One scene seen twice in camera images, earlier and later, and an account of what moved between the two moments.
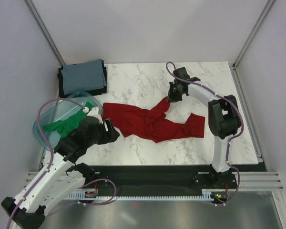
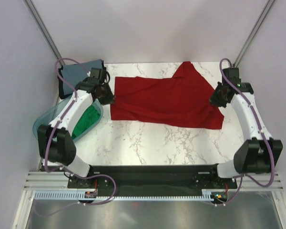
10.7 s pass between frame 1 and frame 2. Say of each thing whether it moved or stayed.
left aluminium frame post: stayed
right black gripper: moved
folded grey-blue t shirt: stayed
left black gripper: moved
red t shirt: moved
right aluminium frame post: stayed
